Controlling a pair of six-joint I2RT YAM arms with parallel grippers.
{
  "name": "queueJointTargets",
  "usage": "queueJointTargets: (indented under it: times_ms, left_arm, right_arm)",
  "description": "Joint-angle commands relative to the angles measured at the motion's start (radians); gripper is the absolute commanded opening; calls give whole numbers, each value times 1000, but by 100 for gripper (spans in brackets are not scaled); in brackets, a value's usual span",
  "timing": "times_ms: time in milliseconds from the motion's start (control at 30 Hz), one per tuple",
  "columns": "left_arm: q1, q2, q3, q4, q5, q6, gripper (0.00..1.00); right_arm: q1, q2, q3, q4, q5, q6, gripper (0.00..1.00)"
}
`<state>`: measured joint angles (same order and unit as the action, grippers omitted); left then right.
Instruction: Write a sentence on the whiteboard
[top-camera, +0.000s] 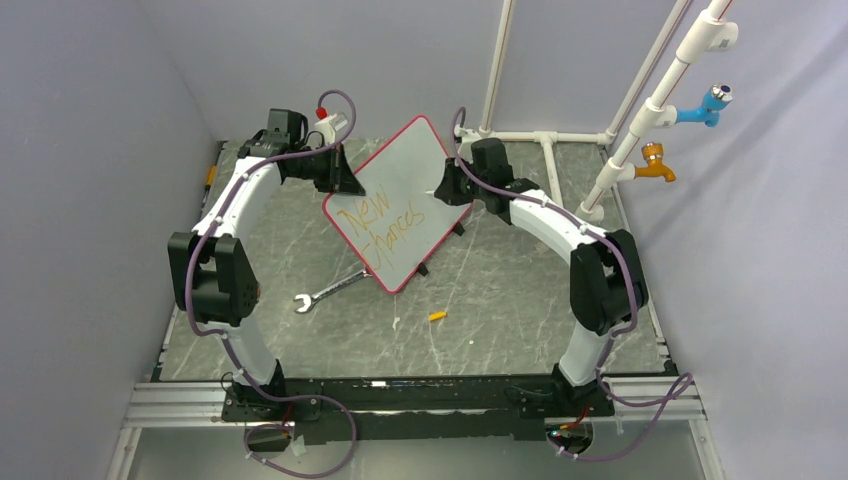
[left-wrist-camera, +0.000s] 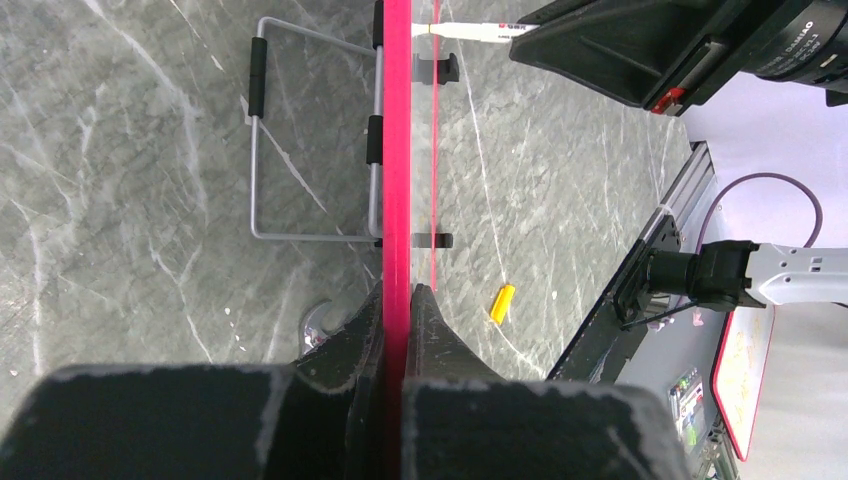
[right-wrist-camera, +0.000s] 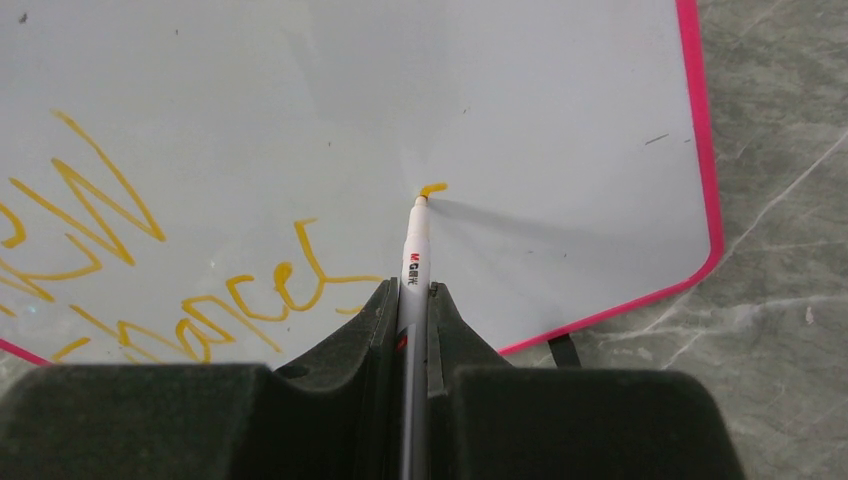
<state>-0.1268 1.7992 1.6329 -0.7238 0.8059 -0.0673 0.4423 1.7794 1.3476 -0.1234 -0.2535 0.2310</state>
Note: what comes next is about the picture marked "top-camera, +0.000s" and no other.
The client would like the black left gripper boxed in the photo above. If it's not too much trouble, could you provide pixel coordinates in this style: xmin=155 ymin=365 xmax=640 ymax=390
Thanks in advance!
xmin=290 ymin=143 xmax=366 ymax=197

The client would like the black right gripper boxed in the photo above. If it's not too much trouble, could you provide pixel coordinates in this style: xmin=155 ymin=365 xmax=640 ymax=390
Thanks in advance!
xmin=434 ymin=157 xmax=488 ymax=208

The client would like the pink framed whiteboard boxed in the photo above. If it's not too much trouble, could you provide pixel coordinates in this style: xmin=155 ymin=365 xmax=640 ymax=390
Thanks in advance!
xmin=322 ymin=115 xmax=471 ymax=294

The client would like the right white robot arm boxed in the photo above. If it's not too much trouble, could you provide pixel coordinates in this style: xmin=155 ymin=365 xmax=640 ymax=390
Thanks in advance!
xmin=433 ymin=138 xmax=649 ymax=415

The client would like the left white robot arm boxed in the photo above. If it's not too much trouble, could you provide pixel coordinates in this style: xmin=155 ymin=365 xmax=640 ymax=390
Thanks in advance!
xmin=167 ymin=107 xmax=365 ymax=420

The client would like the silver wrench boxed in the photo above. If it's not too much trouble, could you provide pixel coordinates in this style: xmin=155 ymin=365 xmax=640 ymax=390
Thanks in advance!
xmin=293 ymin=268 xmax=371 ymax=314

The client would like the orange tap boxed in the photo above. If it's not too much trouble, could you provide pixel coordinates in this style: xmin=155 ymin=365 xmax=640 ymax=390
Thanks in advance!
xmin=634 ymin=142 xmax=677 ymax=183

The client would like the blue tap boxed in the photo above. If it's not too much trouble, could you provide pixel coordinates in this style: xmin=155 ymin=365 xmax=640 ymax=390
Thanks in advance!
xmin=675 ymin=84 xmax=733 ymax=128

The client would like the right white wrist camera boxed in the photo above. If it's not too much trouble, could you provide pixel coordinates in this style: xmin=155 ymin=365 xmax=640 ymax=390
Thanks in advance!
xmin=453 ymin=126 xmax=483 ymax=150

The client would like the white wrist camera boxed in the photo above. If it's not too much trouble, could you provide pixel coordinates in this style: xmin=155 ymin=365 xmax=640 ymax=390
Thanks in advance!
xmin=453 ymin=126 xmax=483 ymax=150
xmin=314 ymin=107 xmax=349 ymax=145

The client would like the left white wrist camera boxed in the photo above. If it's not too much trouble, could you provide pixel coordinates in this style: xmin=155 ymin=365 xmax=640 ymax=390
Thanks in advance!
xmin=314 ymin=107 xmax=349 ymax=145

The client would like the orange black tool at wall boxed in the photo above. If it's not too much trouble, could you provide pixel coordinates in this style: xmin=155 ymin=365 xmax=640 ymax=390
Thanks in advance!
xmin=204 ymin=165 xmax=217 ymax=192

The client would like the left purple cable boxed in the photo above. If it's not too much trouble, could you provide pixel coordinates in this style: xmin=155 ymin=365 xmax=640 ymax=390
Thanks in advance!
xmin=184 ymin=89 xmax=359 ymax=478

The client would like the purple cable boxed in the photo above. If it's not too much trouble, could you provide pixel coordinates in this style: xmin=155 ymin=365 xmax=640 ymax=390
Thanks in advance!
xmin=450 ymin=105 xmax=694 ymax=463
xmin=184 ymin=89 xmax=359 ymax=478

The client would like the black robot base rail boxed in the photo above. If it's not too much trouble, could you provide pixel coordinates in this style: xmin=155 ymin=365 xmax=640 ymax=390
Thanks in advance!
xmin=221 ymin=373 xmax=615 ymax=445

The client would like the aluminium frame rail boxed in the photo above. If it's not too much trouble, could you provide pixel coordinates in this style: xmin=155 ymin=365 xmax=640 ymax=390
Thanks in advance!
xmin=105 ymin=380 xmax=230 ymax=480

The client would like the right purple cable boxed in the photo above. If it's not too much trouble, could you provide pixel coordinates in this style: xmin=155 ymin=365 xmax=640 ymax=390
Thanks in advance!
xmin=450 ymin=105 xmax=694 ymax=463

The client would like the white pvc pipe frame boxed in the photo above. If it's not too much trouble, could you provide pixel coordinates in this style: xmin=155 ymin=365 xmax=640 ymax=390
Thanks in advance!
xmin=457 ymin=0 xmax=740 ymax=223

